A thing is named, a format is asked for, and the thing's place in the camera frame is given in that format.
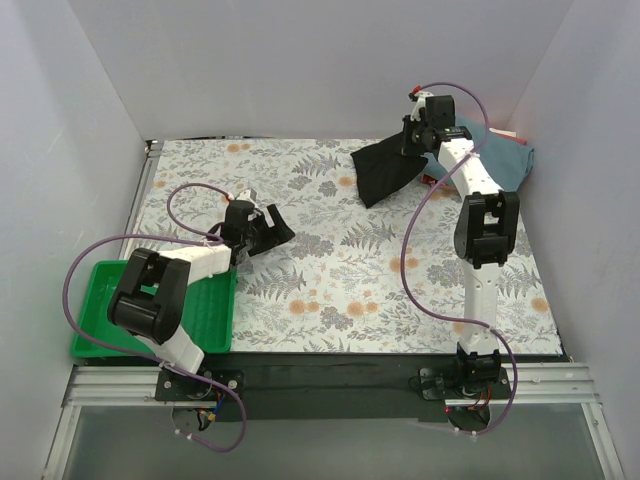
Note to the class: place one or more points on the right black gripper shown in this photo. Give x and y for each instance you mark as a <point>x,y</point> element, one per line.
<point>408,138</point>

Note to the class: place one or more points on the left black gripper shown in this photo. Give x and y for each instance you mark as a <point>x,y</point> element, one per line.
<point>260,228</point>

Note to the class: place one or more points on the black t shirt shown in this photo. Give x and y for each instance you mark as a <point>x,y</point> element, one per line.
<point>382,169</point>

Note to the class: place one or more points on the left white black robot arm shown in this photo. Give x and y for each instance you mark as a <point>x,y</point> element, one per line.
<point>149,299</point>

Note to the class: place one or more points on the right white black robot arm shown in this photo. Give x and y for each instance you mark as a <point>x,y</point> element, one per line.
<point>484,237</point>

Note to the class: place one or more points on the folded red t shirt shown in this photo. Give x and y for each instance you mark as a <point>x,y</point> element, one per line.
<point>432,179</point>

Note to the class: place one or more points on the folded teal t shirt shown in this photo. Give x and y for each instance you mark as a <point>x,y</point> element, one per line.
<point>505,160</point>

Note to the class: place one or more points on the floral patterned table mat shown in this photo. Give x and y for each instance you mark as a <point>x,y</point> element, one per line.
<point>354,279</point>

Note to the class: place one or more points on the green plastic tray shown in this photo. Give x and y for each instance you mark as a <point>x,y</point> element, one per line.
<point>207,316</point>

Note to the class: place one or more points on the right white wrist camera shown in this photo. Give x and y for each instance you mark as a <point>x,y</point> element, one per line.
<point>419,98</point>

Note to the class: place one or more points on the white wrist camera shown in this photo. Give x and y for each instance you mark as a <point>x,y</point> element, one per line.
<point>249,195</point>
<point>419,98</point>

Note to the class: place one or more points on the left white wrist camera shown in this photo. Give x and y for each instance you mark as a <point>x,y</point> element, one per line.
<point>249,195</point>

